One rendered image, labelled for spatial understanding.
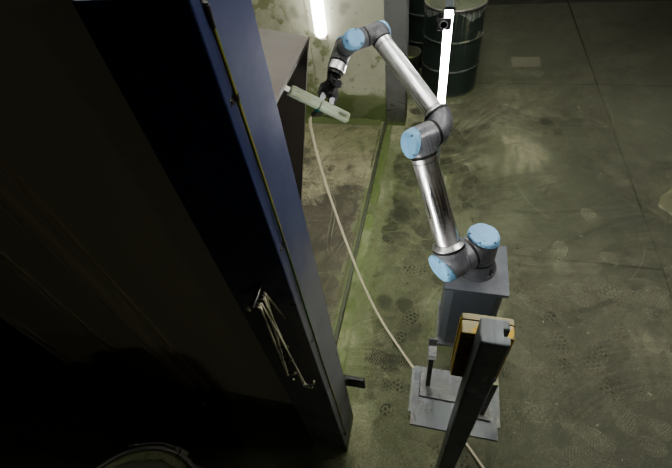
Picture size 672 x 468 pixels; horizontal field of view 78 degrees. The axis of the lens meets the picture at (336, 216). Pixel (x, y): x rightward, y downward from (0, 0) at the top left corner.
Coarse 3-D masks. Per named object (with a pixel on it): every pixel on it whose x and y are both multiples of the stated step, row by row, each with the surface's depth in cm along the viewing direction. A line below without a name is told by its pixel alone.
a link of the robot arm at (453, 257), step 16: (416, 128) 170; (432, 128) 170; (416, 144) 168; (432, 144) 171; (416, 160) 173; (432, 160) 172; (416, 176) 179; (432, 176) 174; (432, 192) 177; (432, 208) 181; (448, 208) 181; (432, 224) 186; (448, 224) 183; (448, 240) 186; (432, 256) 192; (448, 256) 187; (464, 256) 189; (448, 272) 187; (464, 272) 192
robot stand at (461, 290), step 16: (496, 256) 217; (496, 272) 210; (448, 288) 207; (464, 288) 206; (480, 288) 205; (496, 288) 204; (448, 304) 222; (464, 304) 217; (480, 304) 214; (496, 304) 212; (448, 320) 233; (448, 336) 246
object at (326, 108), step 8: (288, 88) 186; (296, 88) 187; (296, 96) 187; (304, 96) 188; (312, 96) 190; (312, 104) 190; (320, 104) 192; (328, 104) 193; (312, 112) 209; (320, 112) 200; (328, 112) 193; (336, 112) 194; (344, 112) 196; (344, 120) 197
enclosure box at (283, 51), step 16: (272, 32) 189; (272, 48) 180; (288, 48) 181; (304, 48) 185; (272, 64) 171; (288, 64) 172; (304, 64) 200; (272, 80) 164; (288, 80) 168; (304, 80) 206; (288, 96) 215; (288, 112) 223; (304, 112) 218; (288, 128) 231; (304, 128) 227; (288, 144) 240
